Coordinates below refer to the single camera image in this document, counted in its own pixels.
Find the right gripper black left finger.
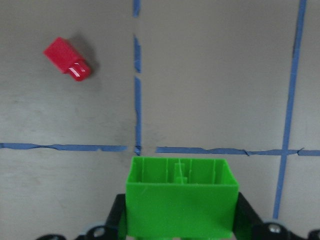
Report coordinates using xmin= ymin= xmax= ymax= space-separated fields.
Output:
xmin=105 ymin=193 xmax=127 ymax=240

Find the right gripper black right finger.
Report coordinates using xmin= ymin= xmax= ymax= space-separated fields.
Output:
xmin=233 ymin=192 xmax=264 ymax=240

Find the green toy block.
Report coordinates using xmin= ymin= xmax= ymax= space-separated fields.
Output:
xmin=125 ymin=156 xmax=239 ymax=239

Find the red toy block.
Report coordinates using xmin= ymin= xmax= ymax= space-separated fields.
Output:
xmin=43 ymin=37 xmax=92 ymax=82

